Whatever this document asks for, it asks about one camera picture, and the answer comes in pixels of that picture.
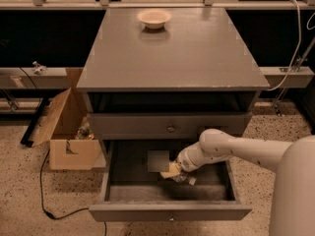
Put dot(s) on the grey wooden drawer cabinet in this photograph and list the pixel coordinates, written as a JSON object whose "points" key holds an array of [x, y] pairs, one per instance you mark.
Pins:
{"points": [[196, 63]]}

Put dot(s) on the closed grey upper drawer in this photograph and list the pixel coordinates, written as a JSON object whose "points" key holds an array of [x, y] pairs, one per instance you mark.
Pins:
{"points": [[153, 126]]}

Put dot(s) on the items inside cardboard box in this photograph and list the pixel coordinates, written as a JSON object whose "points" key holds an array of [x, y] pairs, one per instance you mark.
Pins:
{"points": [[84, 131]]}

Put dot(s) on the round metal upper drawer knob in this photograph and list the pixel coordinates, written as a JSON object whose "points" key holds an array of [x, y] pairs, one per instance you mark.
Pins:
{"points": [[170, 129]]}

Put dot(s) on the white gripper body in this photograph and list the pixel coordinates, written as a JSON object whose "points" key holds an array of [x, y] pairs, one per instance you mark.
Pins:
{"points": [[184, 161]]}

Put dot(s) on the open cardboard box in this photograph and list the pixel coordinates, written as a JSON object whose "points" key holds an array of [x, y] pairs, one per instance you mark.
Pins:
{"points": [[65, 117]]}

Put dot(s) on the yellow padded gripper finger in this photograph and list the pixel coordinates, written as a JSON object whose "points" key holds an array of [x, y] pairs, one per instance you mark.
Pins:
{"points": [[174, 169]]}

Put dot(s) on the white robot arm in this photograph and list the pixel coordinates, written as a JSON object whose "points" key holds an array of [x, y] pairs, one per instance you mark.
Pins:
{"points": [[293, 203]]}

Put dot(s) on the small crumpled shiny object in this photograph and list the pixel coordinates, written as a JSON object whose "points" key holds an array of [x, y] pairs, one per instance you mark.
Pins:
{"points": [[38, 69]]}

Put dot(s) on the beige shallow bowl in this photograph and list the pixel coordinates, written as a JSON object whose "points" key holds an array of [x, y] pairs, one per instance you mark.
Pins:
{"points": [[154, 19]]}

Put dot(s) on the open grey lower drawer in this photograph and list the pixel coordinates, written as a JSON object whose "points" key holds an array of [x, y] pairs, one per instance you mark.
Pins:
{"points": [[132, 191]]}

